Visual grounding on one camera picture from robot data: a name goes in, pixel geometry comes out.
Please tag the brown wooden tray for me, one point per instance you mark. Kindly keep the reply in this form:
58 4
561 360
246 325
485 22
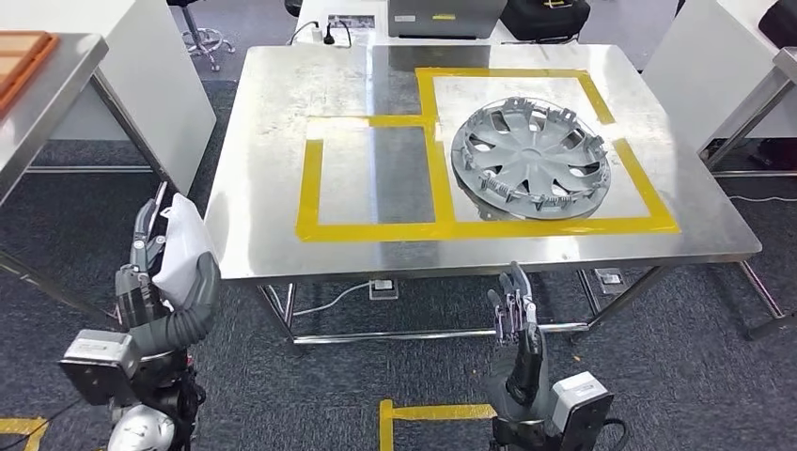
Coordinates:
22 59

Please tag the steel table with tray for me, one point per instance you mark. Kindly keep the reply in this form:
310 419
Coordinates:
50 99

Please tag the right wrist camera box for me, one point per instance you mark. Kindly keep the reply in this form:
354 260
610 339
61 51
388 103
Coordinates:
579 404

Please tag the grey wheel cover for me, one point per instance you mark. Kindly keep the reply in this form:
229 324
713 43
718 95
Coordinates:
529 155

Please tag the black seat stool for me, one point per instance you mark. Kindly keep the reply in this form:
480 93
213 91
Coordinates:
193 25

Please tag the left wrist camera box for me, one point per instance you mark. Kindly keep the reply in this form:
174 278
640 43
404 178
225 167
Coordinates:
96 355

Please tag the white plastic part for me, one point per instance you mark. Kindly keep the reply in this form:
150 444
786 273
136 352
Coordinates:
184 249

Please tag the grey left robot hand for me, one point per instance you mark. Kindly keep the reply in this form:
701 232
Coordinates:
134 299

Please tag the floor outlet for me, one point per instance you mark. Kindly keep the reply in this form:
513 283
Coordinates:
383 289
609 280

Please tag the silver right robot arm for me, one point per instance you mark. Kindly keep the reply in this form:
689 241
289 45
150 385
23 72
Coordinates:
517 439

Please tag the white desk panel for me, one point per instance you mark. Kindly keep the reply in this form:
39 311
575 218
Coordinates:
156 93
703 74

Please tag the black power plug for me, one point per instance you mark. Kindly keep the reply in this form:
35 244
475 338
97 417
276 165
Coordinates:
328 37

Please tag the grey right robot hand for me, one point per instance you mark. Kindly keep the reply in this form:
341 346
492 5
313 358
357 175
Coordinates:
520 373

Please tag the yellow tape on workbench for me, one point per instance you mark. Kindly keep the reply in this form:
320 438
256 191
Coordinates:
439 174

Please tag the white power strip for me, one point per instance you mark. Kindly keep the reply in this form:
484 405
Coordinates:
352 22

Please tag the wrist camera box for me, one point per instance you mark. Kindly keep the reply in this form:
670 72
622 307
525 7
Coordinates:
96 355
579 404

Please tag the yellow floor tape square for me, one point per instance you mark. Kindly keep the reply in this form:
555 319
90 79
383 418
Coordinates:
436 412

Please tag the steel workbench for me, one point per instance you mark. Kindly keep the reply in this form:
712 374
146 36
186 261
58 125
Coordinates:
261 187

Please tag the black bag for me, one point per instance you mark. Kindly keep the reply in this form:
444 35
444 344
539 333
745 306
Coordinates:
548 22
775 154

